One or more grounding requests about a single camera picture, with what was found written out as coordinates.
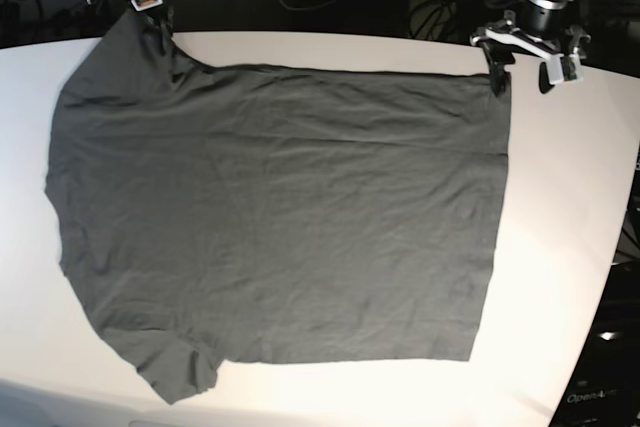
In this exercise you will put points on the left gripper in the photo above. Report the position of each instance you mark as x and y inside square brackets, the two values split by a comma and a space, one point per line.
[499, 41]

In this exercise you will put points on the dark grey T-shirt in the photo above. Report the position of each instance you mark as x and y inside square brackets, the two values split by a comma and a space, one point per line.
[268, 214]

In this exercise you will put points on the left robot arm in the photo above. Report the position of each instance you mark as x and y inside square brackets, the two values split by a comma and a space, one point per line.
[550, 30]

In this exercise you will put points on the black OpenArm case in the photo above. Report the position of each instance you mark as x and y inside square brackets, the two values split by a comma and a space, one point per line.
[604, 387]

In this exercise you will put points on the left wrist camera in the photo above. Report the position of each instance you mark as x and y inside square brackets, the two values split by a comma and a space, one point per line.
[564, 69]

